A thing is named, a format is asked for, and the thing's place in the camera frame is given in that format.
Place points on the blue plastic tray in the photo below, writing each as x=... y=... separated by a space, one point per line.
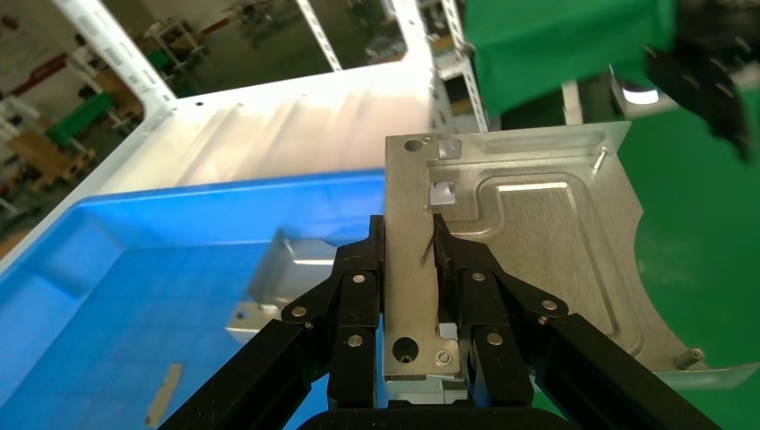
x=119 y=308

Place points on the metal plate with holes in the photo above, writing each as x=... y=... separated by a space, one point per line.
x=534 y=237

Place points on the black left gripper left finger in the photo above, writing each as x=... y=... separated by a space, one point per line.
x=350 y=308

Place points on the white perforated shelf upright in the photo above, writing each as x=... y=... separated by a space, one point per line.
x=113 y=53
x=415 y=30

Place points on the white background shelf rack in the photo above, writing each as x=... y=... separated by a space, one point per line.
x=469 y=89

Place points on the beige tape piece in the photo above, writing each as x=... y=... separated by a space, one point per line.
x=165 y=394

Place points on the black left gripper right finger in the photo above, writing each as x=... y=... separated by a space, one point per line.
x=493 y=332

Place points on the white metal shelf cart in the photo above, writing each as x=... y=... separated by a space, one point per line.
x=267 y=130

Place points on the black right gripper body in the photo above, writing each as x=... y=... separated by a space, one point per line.
x=718 y=26

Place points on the large bent metal bracket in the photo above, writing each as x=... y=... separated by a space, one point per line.
x=285 y=273

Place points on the green background table cloth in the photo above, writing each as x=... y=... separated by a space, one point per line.
x=564 y=41

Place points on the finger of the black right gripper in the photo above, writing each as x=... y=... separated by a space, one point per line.
x=706 y=95

